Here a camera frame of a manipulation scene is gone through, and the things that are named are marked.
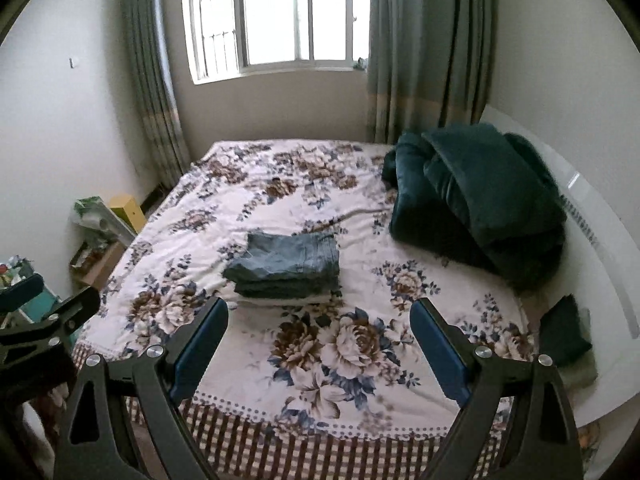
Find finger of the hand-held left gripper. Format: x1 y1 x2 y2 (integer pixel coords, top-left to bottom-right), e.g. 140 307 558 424
0 274 45 315
0 287 102 363

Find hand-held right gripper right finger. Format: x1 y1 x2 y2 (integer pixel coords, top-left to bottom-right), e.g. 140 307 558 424
409 298 583 480

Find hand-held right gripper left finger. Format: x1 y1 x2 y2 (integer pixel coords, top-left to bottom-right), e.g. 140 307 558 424
52 296 230 480

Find blue jeans pants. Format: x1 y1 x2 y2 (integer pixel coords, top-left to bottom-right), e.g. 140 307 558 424
222 231 344 307

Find teal storage box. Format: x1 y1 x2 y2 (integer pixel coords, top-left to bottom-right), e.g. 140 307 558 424
0 255 64 327

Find cardboard box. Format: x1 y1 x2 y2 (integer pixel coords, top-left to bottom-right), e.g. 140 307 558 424
69 239 126 292

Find cluttered bedside shelf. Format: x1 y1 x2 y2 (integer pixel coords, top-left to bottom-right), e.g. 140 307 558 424
73 196 137 247

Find floral bedsheet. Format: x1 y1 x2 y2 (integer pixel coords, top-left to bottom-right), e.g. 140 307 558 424
70 140 601 480

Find dark green pillow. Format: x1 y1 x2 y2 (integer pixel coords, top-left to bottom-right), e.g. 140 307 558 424
539 294 599 387

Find yellow box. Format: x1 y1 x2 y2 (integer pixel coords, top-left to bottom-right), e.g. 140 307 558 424
109 194 147 234

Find dark teal quilt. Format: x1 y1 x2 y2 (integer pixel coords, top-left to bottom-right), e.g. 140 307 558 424
382 124 569 292

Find white headboard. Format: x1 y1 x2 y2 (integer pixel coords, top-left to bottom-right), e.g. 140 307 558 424
479 105 640 431

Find grey-green curtain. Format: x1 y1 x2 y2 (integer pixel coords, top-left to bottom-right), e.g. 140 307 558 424
365 0 499 147
120 0 194 197

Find window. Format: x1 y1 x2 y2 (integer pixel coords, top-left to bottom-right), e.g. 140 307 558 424
181 0 372 85

